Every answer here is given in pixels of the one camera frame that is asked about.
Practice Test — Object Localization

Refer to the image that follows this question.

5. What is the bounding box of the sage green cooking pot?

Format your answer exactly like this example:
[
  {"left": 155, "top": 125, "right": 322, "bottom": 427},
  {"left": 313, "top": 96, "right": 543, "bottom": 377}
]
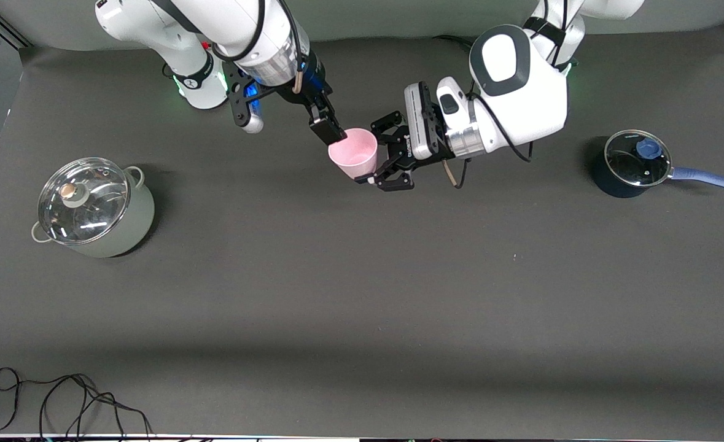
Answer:
[{"left": 30, "top": 157, "right": 155, "bottom": 258}]

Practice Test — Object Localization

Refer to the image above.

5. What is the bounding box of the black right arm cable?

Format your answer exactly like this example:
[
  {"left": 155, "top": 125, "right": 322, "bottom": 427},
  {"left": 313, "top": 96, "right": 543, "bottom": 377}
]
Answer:
[{"left": 211, "top": 0, "right": 306, "bottom": 93}]

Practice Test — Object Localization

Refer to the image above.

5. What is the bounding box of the glass lid with blue knob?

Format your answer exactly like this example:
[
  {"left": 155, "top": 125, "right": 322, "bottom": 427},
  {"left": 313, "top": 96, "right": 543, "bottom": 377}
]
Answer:
[{"left": 604, "top": 129, "right": 673, "bottom": 187}]

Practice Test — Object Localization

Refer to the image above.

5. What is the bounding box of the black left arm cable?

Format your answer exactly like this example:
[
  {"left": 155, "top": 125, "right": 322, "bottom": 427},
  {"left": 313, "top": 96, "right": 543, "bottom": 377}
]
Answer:
[{"left": 459, "top": 91, "right": 534, "bottom": 188}]

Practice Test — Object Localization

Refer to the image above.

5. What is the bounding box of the thin black loose cable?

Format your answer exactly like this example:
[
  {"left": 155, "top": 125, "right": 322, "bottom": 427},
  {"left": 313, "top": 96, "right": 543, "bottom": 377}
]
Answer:
[{"left": 0, "top": 367, "right": 154, "bottom": 440}]

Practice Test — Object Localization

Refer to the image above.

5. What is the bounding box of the black base cable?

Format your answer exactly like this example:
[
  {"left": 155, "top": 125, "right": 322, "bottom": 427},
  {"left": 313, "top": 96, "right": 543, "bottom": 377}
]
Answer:
[{"left": 432, "top": 35, "right": 478, "bottom": 53}]

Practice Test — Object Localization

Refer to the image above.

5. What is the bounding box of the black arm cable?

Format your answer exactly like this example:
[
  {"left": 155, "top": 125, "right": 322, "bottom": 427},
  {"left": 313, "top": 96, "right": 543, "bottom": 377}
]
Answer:
[
  {"left": 459, "top": 91, "right": 534, "bottom": 188},
  {"left": 211, "top": 0, "right": 306, "bottom": 93}
]

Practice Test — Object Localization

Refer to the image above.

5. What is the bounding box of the pink plastic cup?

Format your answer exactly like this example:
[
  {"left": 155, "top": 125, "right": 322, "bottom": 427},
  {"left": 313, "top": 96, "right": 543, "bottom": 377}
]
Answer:
[{"left": 328, "top": 128, "right": 378, "bottom": 180}]

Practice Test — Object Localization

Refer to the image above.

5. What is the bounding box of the dark grey table mat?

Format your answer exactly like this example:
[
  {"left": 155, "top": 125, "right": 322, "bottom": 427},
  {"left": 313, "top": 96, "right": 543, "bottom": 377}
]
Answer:
[{"left": 0, "top": 21, "right": 724, "bottom": 438}]

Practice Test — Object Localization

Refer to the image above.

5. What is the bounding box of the dark blue saucepan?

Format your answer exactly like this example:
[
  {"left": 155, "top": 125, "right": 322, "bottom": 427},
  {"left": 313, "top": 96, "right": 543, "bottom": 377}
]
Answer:
[{"left": 591, "top": 129, "right": 724, "bottom": 198}]

